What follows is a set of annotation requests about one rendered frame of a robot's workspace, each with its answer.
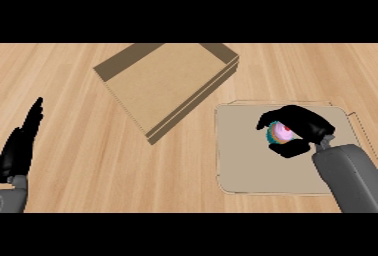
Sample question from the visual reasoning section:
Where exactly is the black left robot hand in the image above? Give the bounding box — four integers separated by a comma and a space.
0, 96, 46, 184

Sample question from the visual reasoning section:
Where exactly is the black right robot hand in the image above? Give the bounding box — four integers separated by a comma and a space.
256, 104, 337, 159

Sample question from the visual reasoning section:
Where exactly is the pink frosted cupcake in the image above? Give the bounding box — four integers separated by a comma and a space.
266, 120, 300, 146

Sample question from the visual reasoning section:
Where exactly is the beige flat tray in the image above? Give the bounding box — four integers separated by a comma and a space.
214, 99, 366, 196

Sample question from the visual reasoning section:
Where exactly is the brown cardboard box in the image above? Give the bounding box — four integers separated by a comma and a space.
92, 43, 241, 146

